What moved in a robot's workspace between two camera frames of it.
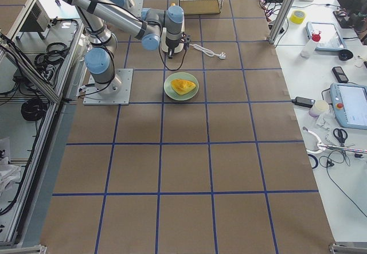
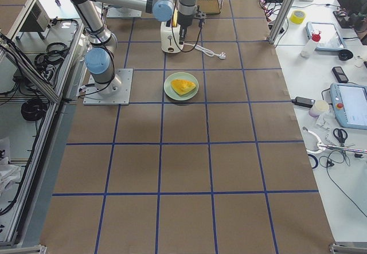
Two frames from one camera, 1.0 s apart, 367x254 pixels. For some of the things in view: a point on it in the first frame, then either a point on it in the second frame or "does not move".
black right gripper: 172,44 to 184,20
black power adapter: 303,101 does not move
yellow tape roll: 297,16 does not move
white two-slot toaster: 178,48 does not move
